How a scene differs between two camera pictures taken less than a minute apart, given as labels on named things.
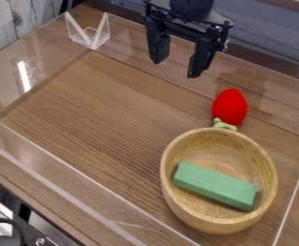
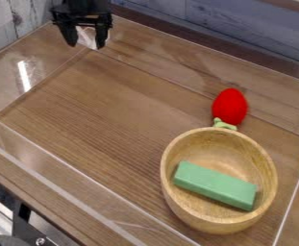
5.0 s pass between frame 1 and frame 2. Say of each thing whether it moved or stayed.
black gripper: moved
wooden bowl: stayed
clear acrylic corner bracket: stayed
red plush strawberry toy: stayed
